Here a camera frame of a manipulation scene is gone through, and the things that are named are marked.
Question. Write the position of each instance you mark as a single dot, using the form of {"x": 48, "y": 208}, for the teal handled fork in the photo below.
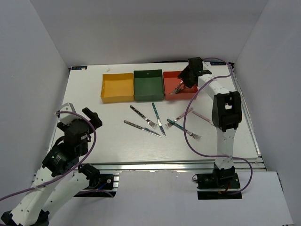
{"x": 193, "y": 135}

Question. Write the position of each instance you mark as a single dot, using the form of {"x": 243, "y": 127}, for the pink handled knife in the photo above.
{"x": 202, "y": 117}

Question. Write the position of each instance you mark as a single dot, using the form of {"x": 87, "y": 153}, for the red paper box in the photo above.
{"x": 171, "y": 81}

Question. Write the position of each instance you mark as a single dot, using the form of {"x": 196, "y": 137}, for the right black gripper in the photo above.
{"x": 183, "y": 74}

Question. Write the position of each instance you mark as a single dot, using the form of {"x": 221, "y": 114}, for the green paper box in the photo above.
{"x": 148, "y": 85}

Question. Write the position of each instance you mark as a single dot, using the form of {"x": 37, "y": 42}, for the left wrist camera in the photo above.
{"x": 65, "y": 113}

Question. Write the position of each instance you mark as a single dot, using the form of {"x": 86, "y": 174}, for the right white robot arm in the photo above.
{"x": 226, "y": 110}

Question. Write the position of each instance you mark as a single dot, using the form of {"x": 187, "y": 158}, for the teal handled knife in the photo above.
{"x": 158, "y": 120}

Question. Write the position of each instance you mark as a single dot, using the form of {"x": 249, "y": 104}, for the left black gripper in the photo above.
{"x": 94, "y": 116}

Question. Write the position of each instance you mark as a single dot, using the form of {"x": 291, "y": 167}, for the blue corner label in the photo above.
{"x": 217, "y": 63}
{"x": 83, "y": 67}

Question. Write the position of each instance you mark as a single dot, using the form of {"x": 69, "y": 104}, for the black patterned handle knife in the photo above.
{"x": 142, "y": 128}

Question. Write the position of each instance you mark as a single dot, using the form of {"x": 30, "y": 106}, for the pink handled spoon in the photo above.
{"x": 181, "y": 87}

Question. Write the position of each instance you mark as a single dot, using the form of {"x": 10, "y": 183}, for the black patterned handle fork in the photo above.
{"x": 151, "y": 123}

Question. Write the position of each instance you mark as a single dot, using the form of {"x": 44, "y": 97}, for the left blue corner label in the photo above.
{"x": 83, "y": 67}

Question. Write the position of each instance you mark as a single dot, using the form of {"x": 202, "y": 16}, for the right blue corner label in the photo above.
{"x": 217, "y": 63}

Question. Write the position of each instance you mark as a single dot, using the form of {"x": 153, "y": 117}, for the pink handled fork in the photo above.
{"x": 170, "y": 124}

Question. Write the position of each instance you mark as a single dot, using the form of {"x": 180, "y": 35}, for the yellow paper box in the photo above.
{"x": 117, "y": 88}

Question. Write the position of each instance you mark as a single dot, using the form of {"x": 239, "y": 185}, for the black handled spoon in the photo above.
{"x": 175, "y": 91}

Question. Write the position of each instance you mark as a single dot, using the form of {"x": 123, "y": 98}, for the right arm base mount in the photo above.
{"x": 221, "y": 184}

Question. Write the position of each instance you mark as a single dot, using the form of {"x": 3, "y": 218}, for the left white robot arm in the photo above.
{"x": 48, "y": 194}

